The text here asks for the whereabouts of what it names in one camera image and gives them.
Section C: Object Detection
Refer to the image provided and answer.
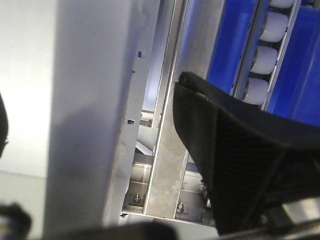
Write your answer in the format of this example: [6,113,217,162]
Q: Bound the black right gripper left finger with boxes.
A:
[0,97,9,157]

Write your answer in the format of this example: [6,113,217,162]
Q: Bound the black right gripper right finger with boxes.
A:
[173,71,320,235]

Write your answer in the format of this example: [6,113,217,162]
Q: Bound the white plastic tote bin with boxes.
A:
[0,0,161,228]

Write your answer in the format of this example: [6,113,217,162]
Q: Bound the blue bin near right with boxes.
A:
[207,0,320,126]

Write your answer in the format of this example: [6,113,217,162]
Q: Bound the side roller track right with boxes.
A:
[230,0,301,111]

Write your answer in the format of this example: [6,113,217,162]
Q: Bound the metal shelf frame rail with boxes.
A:
[122,0,225,220]

